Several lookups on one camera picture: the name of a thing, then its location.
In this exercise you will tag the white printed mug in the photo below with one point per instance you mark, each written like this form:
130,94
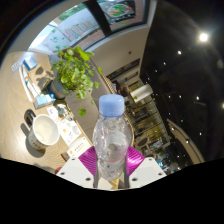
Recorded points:
43,130

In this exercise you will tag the white printed leaflet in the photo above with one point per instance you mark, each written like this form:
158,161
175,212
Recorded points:
68,128

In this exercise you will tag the brown kraft board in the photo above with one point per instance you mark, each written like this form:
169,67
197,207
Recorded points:
38,78

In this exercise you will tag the small blue white box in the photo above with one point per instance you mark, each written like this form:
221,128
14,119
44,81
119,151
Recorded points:
30,63

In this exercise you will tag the large window with stickers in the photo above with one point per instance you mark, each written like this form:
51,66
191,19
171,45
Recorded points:
83,28

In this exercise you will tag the group of ceiling lights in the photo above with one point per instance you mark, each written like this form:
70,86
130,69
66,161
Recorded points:
203,37

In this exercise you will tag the green potted plant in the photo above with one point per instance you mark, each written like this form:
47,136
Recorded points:
75,71

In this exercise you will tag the white round column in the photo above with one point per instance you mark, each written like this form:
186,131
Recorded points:
141,92

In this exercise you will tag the white tissue box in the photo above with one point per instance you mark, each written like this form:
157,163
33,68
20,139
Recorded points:
78,150

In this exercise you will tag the white papers with pen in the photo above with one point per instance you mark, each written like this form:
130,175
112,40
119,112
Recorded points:
30,88

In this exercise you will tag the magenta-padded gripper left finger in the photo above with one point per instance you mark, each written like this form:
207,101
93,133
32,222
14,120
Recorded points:
87,161

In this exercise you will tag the light blue tissue pack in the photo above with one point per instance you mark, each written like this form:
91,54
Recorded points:
43,100

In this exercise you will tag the grey curved sofa bench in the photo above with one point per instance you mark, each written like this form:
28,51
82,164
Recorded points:
87,123

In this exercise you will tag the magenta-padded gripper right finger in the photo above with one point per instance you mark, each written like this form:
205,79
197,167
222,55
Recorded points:
136,161

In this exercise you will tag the clear blue-capped water bottle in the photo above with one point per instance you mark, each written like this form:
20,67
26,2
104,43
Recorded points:
111,143

